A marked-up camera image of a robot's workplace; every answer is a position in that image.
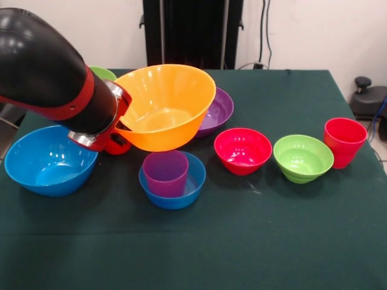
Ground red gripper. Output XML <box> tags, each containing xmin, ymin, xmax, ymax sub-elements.
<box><xmin>89</xmin><ymin>86</ymin><xmax>134</xmax><ymax>156</ymax></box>

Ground purple cup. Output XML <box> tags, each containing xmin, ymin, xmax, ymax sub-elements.
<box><xmin>142</xmin><ymin>150</ymin><xmax>190</xmax><ymax>196</ymax></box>

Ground large yellow bowl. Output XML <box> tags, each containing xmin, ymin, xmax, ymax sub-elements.
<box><xmin>114</xmin><ymin>63</ymin><xmax>217</xmax><ymax>153</ymax></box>

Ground small blue bowl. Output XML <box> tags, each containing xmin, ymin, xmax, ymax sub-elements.
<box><xmin>138</xmin><ymin>150</ymin><xmax>207</xmax><ymax>210</ymax></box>

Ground purple bowl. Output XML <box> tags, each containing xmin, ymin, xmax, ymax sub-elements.
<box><xmin>193</xmin><ymin>87</ymin><xmax>235</xmax><ymax>140</ymax></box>

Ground small pink bowl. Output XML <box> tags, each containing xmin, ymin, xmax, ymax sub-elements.
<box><xmin>213</xmin><ymin>127</ymin><xmax>273</xmax><ymax>176</ymax></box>

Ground large green bowl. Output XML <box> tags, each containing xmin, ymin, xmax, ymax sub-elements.
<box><xmin>89</xmin><ymin>65</ymin><xmax>118</xmax><ymax>82</ymax></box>

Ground large blue bowl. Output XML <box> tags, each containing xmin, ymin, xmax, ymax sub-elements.
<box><xmin>4</xmin><ymin>125</ymin><xmax>99</xmax><ymax>198</ymax></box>

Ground grey stand base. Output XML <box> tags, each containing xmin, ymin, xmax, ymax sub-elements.
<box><xmin>0</xmin><ymin>102</ymin><xmax>28</xmax><ymax>131</ymax></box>
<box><xmin>350</xmin><ymin>86</ymin><xmax>387</xmax><ymax>121</ymax></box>

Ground dark green tablecloth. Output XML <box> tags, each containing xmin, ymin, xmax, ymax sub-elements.
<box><xmin>0</xmin><ymin>68</ymin><xmax>387</xmax><ymax>290</ymax></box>

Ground small green bowl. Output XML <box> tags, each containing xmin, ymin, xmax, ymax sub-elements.
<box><xmin>273</xmin><ymin>134</ymin><xmax>335</xmax><ymax>184</ymax></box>

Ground red cup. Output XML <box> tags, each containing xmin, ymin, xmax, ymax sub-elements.
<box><xmin>324</xmin><ymin>117</ymin><xmax>368</xmax><ymax>170</ymax></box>

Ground black knob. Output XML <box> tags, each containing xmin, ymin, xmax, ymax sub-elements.
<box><xmin>354</xmin><ymin>76</ymin><xmax>372</xmax><ymax>95</ymax></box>

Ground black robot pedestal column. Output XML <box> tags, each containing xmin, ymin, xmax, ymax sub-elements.
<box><xmin>139</xmin><ymin>0</ymin><xmax>244</xmax><ymax>70</ymax></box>

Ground black wall cable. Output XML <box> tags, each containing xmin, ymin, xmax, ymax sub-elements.
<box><xmin>237</xmin><ymin>0</ymin><xmax>273</xmax><ymax>71</ymax></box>

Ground blue cable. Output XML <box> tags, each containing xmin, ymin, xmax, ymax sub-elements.
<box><xmin>370</xmin><ymin>95</ymin><xmax>387</xmax><ymax>140</ymax></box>

